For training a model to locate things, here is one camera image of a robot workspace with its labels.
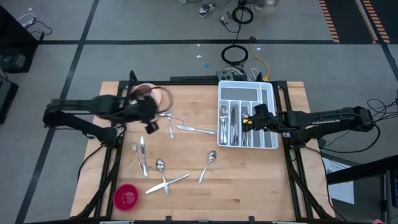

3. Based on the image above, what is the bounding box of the red plastic bowl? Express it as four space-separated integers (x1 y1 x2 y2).
113 183 140 212

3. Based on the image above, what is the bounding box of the black equipment case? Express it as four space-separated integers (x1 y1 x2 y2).
0 77 20 124

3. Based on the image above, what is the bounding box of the white paper sheet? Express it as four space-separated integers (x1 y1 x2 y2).
322 156 356 205

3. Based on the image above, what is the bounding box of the yellow cable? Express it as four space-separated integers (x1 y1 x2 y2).
248 12 271 82

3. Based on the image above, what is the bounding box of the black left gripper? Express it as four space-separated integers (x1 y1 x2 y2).
124 95 161 136

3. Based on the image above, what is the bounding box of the scattered silver cutlery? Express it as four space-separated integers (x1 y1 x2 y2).
73 70 336 224

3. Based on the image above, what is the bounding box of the white mug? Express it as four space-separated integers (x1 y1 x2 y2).
134 83 154 101

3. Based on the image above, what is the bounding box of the silver fork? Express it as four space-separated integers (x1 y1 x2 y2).
219 105 225 146
222 105 229 146
167 110 175 140
131 142 145 174

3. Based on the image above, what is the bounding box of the white cutlery tray organizer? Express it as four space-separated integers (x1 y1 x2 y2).
217 80 279 150

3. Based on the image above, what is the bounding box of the black floor cable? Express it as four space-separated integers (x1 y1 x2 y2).
320 98 398 155

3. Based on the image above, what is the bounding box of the white power cable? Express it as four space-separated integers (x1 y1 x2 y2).
225 66 259 81

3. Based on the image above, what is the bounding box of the grey power strip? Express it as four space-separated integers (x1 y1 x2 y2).
216 70 235 83

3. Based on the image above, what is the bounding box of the black desk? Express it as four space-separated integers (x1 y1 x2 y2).
325 154 398 224

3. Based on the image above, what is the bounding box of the person's shoe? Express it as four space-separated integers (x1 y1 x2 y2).
198 2 217 18

